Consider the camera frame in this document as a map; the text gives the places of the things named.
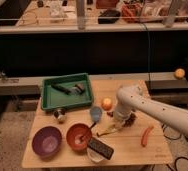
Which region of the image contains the yellow banana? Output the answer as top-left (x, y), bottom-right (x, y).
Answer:
top-left (96, 123), bottom-right (123, 137)

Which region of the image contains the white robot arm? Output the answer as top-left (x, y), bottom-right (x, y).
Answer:
top-left (114, 85), bottom-right (188, 137)

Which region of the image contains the light blue plastic cup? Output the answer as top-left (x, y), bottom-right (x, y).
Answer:
top-left (90, 106), bottom-right (102, 123)

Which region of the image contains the small metal cup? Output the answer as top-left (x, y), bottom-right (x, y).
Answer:
top-left (53, 108), bottom-right (66, 123)

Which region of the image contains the dark grape bunch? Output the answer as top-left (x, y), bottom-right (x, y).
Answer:
top-left (107, 111), bottom-right (136, 127)

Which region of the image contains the orange round fruit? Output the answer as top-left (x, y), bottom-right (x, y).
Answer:
top-left (101, 98), bottom-right (112, 111)

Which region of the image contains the orange carrot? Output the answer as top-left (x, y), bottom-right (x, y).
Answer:
top-left (141, 125), bottom-right (154, 147)

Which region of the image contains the black rectangular block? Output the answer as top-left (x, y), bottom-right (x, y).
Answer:
top-left (87, 138), bottom-right (114, 160)

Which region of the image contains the spoon in orange bowl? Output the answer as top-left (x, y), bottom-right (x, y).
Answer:
top-left (80, 122), bottom-right (97, 142)

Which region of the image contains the orange bowl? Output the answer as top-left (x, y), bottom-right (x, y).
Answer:
top-left (66, 123), bottom-right (92, 152)

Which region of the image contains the clear plastic container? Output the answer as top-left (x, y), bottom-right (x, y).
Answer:
top-left (87, 148), bottom-right (104, 163)

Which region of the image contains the brown object in tray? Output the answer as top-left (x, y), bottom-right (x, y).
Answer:
top-left (74, 84), bottom-right (85, 94)

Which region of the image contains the green plastic tray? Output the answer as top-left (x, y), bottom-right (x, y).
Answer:
top-left (41, 73), bottom-right (94, 111)

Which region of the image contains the black marker in tray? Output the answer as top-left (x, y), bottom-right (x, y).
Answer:
top-left (51, 84), bottom-right (71, 94)

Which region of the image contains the orange ball on ledge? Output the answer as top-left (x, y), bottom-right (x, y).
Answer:
top-left (174, 68), bottom-right (185, 79)

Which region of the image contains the purple bowl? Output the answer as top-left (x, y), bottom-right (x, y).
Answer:
top-left (32, 126), bottom-right (62, 158)

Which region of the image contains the black bag on shelf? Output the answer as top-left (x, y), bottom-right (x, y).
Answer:
top-left (98, 9), bottom-right (120, 24)

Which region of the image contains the red object on shelf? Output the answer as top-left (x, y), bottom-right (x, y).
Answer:
top-left (121, 3), bottom-right (142, 23)

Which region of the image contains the black hanging cable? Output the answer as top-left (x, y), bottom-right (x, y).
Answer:
top-left (140, 21), bottom-right (153, 84)

